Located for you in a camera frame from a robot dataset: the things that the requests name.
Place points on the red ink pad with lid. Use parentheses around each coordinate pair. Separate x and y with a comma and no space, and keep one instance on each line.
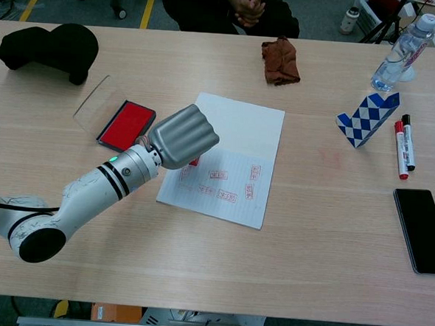
(127,124)

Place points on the brown cloth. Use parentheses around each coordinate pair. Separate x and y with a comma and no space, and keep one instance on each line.
(280,63)

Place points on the red rubber stamp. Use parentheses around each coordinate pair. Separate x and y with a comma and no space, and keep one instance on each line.
(194,162)

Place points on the blue white snake puzzle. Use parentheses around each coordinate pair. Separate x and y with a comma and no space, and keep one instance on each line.
(356,127)

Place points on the clear plastic water bottle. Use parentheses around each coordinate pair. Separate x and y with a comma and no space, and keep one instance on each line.
(397,59)

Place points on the black smartphone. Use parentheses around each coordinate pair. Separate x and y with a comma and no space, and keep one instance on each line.
(422,231)

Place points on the black knit hat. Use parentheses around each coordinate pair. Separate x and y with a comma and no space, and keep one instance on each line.
(43,45)

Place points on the black whiteboard marker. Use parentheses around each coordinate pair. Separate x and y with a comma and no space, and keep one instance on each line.
(408,145)

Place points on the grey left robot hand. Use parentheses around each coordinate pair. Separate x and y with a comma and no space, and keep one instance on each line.
(184,137)

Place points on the orange box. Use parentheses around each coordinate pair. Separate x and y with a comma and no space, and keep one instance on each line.
(116,312)

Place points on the white round stand base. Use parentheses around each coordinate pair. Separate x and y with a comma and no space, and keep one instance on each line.
(409,75)

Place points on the red whiteboard marker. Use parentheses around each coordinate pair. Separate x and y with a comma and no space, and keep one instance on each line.
(402,156)

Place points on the person in black clothes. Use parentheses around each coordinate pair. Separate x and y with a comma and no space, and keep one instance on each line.
(204,10)

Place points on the white lined notepad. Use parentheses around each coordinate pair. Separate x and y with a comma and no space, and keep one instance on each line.
(242,127)

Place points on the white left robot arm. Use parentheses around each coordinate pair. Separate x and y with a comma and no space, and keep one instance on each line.
(90,188)

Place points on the white thermos bottle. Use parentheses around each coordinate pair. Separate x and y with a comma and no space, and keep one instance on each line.
(349,21)

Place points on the black tripod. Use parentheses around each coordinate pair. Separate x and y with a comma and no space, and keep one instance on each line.
(382,27)

